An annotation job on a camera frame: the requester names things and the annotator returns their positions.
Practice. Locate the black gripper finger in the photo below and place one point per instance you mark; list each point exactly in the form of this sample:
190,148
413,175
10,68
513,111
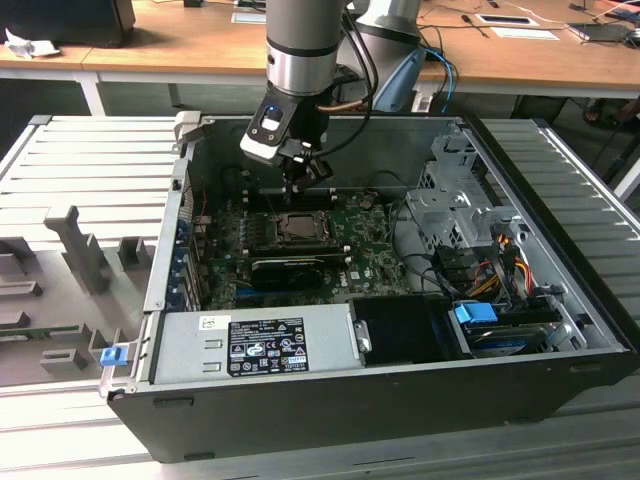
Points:
293,175
320,172

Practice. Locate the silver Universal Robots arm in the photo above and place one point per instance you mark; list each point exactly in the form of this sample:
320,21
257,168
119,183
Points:
302,30

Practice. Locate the CPU socket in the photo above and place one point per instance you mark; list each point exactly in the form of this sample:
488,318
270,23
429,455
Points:
278,239

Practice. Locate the blue expansion slot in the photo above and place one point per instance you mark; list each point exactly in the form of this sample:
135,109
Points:
242,291

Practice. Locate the round silver coin battery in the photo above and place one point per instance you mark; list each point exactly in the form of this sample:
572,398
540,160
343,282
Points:
365,202

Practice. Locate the black graphics card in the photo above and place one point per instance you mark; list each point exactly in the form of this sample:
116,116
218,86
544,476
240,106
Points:
285,274

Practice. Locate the pale blue teach pendant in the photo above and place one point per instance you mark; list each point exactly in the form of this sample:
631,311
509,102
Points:
400,82

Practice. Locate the green motherboard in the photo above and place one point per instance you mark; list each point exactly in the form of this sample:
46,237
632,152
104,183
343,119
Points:
375,270

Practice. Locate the grey plastic case latch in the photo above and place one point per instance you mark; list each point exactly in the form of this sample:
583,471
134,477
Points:
187,125

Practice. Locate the silver metal drive cage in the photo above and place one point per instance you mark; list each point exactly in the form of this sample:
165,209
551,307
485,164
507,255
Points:
435,210

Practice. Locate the long wooden desk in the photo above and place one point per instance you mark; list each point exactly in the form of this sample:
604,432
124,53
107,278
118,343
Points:
175,45

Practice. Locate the black plastic shroud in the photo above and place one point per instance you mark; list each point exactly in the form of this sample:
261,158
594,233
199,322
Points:
400,330

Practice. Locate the silver power supply box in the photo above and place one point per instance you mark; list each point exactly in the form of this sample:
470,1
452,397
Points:
190,350

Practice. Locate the hard disk in blue carrier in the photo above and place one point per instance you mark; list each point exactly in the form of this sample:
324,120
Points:
472,315

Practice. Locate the white paper sheet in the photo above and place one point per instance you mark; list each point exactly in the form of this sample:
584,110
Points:
525,33

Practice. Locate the open black PC case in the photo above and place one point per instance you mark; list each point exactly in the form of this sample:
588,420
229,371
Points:
350,415

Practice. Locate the blue plastic latch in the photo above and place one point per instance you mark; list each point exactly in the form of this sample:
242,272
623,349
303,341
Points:
112,357

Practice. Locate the grey parts rack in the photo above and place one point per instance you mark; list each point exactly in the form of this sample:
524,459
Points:
60,300

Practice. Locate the large black box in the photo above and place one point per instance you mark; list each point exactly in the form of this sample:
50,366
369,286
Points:
65,20

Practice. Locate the crumpled white paper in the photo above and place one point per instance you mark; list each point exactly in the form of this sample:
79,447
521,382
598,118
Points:
30,47

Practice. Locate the green RAM stick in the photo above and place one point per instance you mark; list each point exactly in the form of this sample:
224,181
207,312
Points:
40,333

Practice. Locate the dark closed notebook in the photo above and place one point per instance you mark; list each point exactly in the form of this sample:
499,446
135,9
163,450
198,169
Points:
600,32

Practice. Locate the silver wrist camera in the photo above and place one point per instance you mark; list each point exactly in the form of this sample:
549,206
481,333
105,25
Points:
265,140

